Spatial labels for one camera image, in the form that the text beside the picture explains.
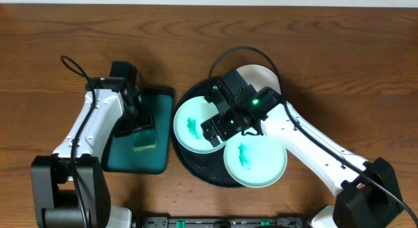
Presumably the green yellow sponge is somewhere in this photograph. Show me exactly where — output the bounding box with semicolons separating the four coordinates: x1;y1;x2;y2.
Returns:
133;129;157;152

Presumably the mint green plate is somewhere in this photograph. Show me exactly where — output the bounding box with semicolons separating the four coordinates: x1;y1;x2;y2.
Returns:
223;135;287;188
173;96;227;154

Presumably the white pink plate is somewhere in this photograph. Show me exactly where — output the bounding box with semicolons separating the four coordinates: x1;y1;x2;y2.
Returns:
237;65;281;94

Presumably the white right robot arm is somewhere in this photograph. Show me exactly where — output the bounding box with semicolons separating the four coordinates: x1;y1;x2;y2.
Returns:
201;70;409;228

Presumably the round black serving tray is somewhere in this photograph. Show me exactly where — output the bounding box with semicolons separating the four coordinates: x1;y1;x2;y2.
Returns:
172;77;255;188

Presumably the black rectangular water tray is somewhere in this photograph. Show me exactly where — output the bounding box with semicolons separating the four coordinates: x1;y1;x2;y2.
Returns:
101;87;174;174

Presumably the mint green plate front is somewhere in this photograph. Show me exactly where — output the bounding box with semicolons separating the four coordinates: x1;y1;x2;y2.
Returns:
223;135;287;188

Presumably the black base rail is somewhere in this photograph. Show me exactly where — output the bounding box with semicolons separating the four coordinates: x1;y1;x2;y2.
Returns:
131;216;310;228

